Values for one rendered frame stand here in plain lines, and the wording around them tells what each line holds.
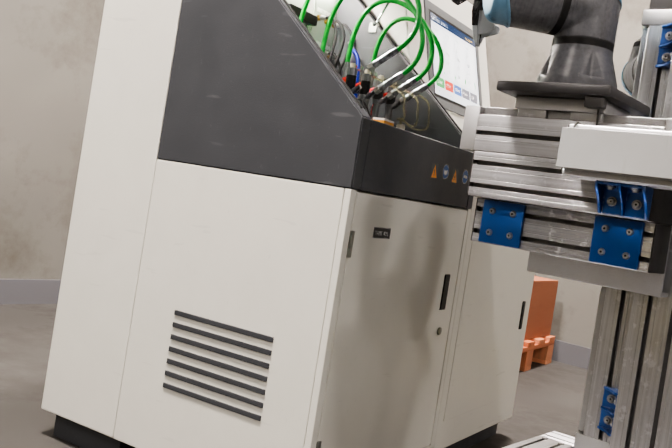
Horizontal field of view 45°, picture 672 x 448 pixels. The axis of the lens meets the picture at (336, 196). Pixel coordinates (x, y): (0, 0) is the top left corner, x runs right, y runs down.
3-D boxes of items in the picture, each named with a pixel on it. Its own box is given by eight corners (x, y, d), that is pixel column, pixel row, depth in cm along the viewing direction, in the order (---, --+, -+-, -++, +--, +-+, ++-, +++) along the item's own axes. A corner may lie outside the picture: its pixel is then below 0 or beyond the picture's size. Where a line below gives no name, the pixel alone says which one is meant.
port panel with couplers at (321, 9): (309, 97, 248) (325, -4, 248) (299, 96, 250) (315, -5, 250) (331, 104, 259) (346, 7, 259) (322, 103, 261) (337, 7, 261)
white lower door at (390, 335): (310, 499, 179) (359, 192, 179) (301, 496, 180) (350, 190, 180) (432, 445, 235) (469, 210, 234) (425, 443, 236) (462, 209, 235)
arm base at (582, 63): (627, 103, 159) (635, 52, 159) (599, 87, 147) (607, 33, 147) (554, 98, 169) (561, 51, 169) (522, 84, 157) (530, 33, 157)
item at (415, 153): (360, 190, 181) (372, 119, 180) (343, 187, 183) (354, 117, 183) (466, 208, 234) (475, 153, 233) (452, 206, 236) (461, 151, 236)
